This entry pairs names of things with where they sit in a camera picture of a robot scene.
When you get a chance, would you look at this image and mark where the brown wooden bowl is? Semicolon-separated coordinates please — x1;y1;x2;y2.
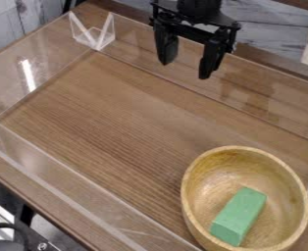
180;146;308;251

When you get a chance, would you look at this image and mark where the green rectangular block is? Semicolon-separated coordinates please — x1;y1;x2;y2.
210;187;267;246

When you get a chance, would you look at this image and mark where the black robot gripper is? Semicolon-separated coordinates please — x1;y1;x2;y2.
151;0;241;79

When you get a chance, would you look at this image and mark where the black cable under table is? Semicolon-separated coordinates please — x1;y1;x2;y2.
0;222;30;251

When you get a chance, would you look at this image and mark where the clear acrylic enclosure wall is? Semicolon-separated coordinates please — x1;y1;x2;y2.
0;5;308;251

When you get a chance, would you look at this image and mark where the black table leg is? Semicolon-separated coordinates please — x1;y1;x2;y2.
17;204;36;227

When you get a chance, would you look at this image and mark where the clear acrylic corner bracket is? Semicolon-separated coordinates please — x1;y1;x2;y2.
68;12;115;51

